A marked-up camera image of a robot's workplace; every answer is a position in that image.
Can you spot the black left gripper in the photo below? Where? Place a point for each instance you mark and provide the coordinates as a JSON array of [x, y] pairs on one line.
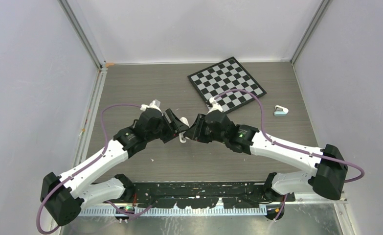
[[178, 126]]

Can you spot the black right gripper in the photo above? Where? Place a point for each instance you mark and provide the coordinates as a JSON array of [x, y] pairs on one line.
[[195, 129]]

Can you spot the small blue grey stapler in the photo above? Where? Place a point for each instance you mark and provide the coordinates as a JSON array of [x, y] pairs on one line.
[[280, 111]]

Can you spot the white stapler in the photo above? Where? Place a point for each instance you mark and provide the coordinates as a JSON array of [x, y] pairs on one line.
[[184, 128]]

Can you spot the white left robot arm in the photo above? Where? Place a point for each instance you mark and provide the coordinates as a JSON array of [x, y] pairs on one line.
[[66, 195]]

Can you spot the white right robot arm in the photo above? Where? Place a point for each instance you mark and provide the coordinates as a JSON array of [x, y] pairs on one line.
[[321, 171]]

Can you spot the black white chessboard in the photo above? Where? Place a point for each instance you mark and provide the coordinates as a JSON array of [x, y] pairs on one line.
[[228, 82]]

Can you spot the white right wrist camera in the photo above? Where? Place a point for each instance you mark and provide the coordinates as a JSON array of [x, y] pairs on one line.
[[214, 106]]

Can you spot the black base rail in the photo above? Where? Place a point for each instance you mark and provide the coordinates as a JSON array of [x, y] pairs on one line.
[[199, 195]]

